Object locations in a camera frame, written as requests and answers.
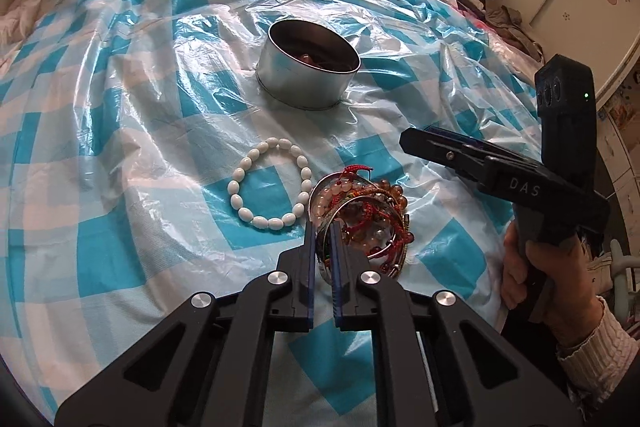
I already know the red cord bracelet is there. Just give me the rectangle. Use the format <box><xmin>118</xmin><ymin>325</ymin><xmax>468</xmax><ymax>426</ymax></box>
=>
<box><xmin>339</xmin><ymin>163</ymin><xmax>409</xmax><ymax>275</ymax></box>

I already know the silver bangle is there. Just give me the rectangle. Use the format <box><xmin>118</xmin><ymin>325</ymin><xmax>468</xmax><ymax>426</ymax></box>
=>
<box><xmin>307</xmin><ymin>165</ymin><xmax>414</xmax><ymax>282</ymax></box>

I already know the pink bead bracelet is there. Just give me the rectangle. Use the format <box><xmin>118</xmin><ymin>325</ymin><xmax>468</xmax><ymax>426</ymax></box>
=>
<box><xmin>311</xmin><ymin>178</ymin><xmax>392</xmax><ymax>258</ymax></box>

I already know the white bead bracelet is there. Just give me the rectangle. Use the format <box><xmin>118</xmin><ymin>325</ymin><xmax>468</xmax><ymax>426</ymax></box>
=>
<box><xmin>226</xmin><ymin>136</ymin><xmax>314</xmax><ymax>231</ymax></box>

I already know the white knit sleeve forearm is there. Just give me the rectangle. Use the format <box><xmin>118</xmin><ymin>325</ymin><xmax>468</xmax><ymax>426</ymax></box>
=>
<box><xmin>559</xmin><ymin>297</ymin><xmax>639</xmax><ymax>407</ymax></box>

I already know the person's right hand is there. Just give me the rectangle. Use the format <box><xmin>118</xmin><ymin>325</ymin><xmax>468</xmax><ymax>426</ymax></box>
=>
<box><xmin>501</xmin><ymin>222</ymin><xmax>604</xmax><ymax>348</ymax></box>

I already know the pile of dark clothes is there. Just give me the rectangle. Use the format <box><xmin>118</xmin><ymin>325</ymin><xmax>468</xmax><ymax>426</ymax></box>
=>
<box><xmin>457</xmin><ymin>0</ymin><xmax>544</xmax><ymax>63</ymax></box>

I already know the silver round metal tin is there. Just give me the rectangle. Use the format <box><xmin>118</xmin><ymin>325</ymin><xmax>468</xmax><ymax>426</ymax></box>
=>
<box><xmin>256</xmin><ymin>18</ymin><xmax>361</xmax><ymax>110</ymax></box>

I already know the blue checkered plastic sheet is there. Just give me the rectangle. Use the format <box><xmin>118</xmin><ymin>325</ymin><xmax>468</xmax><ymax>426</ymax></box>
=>
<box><xmin>1</xmin><ymin>0</ymin><xmax>540</xmax><ymax>418</ymax></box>

